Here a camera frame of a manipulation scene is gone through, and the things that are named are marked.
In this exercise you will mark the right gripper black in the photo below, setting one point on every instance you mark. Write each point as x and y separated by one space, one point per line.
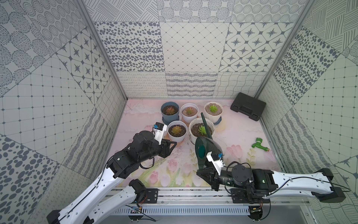
212 174

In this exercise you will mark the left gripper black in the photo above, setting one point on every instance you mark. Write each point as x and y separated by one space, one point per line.
162 147

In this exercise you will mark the white pot yellow-green succulent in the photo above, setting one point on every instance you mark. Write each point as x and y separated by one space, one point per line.
177 131

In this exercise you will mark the dark green watering can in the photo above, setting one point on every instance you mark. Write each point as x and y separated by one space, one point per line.
203 145

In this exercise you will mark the large white pot green succulent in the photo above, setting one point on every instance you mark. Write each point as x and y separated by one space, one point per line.
197 129

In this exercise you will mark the small white pot reddish succulent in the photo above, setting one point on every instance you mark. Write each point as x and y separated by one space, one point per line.
189 112

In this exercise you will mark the white pot brown soil succulent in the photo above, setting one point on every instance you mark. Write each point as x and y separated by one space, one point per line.
212 111

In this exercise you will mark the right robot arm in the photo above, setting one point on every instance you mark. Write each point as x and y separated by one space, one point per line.
254 185

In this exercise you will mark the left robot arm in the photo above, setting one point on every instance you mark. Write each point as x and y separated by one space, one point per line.
91 207

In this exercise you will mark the blue-grey pot red succulent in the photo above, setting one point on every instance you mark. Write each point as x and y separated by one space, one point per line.
170 112

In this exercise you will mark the floral pink table mat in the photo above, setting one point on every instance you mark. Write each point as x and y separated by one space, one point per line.
235 134

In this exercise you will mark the blue-grey saucer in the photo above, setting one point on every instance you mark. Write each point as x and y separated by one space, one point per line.
218 121

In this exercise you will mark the small green circuit board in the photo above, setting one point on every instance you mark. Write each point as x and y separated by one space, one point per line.
135 215

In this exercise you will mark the black plastic tool case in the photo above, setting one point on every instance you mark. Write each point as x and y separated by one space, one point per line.
248 105

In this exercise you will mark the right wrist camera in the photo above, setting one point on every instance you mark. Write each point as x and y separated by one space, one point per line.
216 160

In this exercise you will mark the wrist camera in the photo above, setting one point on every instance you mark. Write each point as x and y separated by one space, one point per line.
216 160
159 130

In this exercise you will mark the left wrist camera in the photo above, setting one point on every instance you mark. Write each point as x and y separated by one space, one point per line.
159 130

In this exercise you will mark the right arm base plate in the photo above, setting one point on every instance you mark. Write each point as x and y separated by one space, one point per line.
245 196

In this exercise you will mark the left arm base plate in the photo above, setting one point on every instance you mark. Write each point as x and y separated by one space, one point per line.
151 196

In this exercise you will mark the aluminium mounting rail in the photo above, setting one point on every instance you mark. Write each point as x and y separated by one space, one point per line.
204 196

